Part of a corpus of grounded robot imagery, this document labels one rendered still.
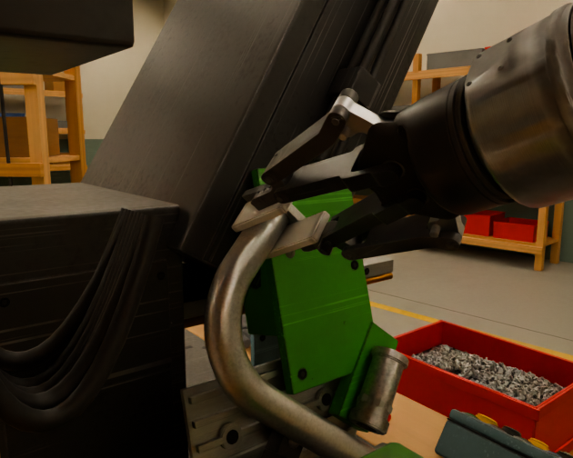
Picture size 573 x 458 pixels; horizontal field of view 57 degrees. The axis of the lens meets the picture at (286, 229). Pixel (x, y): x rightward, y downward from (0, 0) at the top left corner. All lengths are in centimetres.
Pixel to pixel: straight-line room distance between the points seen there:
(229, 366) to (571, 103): 30
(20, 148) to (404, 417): 271
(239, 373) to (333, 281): 15
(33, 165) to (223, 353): 266
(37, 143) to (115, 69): 758
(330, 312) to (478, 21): 626
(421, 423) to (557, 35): 64
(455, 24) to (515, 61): 655
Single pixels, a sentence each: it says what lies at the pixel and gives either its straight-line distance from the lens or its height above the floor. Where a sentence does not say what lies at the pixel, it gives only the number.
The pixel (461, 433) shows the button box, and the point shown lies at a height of 94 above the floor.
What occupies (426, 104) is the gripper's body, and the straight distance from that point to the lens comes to 31.
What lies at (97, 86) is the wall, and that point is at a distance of 1037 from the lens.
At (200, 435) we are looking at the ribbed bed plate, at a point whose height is 105.
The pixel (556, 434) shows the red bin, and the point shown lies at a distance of 96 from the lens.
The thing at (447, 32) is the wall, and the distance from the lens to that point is 685.
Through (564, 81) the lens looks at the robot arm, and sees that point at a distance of 26.
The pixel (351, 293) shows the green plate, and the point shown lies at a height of 115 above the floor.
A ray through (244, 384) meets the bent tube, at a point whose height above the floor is 111.
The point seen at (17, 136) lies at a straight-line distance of 322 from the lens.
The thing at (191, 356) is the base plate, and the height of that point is 90.
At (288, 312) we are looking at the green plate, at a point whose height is 114.
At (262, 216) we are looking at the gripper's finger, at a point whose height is 124.
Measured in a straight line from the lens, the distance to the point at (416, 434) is 80.
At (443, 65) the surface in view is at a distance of 615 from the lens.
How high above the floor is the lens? 130
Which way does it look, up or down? 10 degrees down
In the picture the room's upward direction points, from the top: straight up
